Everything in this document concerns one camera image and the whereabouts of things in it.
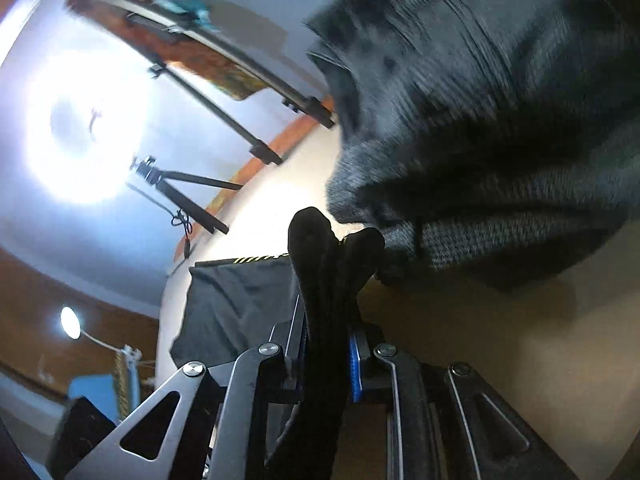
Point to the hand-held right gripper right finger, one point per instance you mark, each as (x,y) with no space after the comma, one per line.
(356,365)

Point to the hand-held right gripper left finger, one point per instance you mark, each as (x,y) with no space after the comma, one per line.
(292,355)

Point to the orange wall picture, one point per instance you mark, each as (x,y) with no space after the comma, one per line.
(200,60)

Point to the black pants with yellow stripes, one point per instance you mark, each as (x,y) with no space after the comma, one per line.
(325,285)

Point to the small black tripod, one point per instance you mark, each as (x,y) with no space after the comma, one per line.
(200,179)

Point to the blue box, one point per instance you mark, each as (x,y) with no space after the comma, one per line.
(95,395)

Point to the white lamp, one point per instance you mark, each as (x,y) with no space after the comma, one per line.
(70,322)

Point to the stack of dark folded clothes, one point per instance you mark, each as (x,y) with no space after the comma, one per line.
(475,110)

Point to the large tripod stand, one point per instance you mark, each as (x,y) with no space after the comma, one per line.
(235,125)

